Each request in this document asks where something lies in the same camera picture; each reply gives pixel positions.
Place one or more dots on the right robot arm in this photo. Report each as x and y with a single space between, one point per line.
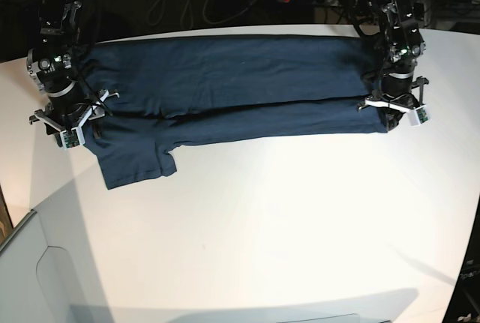
56 67

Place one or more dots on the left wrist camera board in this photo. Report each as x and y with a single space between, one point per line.
419 115

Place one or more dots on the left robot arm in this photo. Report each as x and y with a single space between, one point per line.
399 40

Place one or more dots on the dark blue T-shirt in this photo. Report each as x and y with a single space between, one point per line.
204 90

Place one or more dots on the grey table edge panel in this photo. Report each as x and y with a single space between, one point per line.
49 277

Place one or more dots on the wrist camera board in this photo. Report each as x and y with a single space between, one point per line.
72 138
419 115

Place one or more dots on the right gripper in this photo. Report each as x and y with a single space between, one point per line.
70 107

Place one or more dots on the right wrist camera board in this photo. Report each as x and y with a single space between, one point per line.
72 138

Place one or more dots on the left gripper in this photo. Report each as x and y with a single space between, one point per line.
395 96

